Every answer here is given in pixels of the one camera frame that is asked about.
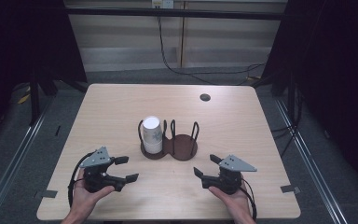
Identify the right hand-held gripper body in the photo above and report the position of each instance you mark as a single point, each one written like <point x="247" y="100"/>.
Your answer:
<point x="234" y="165"/>

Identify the person's right hand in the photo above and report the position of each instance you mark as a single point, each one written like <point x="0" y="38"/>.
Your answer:
<point x="237" y="202"/>

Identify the round dark table grommet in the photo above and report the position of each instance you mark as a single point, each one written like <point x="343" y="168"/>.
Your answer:
<point x="205" y="97"/>

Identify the small black floor tape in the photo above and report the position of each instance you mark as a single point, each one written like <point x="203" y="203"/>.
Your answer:
<point x="57" y="130"/>

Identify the black horizontal bar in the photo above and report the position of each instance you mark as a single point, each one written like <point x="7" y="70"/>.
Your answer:
<point x="174" y="13"/>

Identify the dark curtain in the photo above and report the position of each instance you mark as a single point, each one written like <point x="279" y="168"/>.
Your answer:
<point x="18" y="46"/>
<point x="338" y="62"/>

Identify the grey tape strip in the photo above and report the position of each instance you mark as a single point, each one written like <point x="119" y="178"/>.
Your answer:
<point x="46" y="194"/>
<point x="289" y="188"/>

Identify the black metal stand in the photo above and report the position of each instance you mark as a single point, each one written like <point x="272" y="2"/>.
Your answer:
<point x="292" y="99"/>
<point x="34" y="102"/>

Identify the metal floor rail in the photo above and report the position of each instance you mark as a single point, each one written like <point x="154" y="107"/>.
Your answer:
<point x="15" y="155"/>
<point x="310" y="161"/>

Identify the white paper cup floral print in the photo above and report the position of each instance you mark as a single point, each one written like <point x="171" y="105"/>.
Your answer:
<point x="151" y="129"/>

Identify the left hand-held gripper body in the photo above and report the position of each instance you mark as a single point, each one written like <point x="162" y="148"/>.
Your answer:
<point x="98" y="159"/>

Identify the person's left hand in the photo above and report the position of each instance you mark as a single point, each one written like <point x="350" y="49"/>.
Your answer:
<point x="84" y="199"/>

